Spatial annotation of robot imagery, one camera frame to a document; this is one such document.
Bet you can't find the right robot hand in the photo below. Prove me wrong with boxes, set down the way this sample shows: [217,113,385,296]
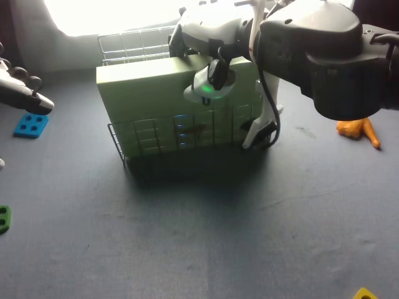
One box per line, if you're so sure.
[168,0,250,102]

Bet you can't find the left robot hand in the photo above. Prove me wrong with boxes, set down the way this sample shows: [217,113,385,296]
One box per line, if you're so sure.
[0,42,55,116]

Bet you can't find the pale green book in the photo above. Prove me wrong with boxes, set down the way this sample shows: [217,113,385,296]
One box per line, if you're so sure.
[95,55,266,156]

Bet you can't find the blue four-hole block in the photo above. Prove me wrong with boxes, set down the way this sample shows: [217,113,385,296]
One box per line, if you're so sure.
[12,113,50,140]

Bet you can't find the white backdrop curtain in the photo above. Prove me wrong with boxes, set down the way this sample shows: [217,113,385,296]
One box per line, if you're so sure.
[18,0,356,74]

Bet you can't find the green block with holes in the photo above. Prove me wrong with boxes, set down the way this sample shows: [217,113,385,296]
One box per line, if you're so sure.
[0,205,12,235]

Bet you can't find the orange toy chicken wing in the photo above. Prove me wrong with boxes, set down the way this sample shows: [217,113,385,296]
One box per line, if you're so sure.
[336,117,382,151]

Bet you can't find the grey table cloth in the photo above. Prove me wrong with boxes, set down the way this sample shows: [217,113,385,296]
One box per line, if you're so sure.
[0,46,399,299]

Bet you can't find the yellow block with hole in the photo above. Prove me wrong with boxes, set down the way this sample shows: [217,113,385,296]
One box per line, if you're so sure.
[352,287,380,299]

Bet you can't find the white wire file rack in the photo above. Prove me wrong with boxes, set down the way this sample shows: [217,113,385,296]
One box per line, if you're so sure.
[97,26,274,169]

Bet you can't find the black thin cable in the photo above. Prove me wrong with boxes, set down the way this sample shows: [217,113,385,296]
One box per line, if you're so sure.
[255,55,281,150]

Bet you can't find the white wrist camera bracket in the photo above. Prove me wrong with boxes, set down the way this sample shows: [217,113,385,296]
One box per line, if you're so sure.
[241,0,285,151]

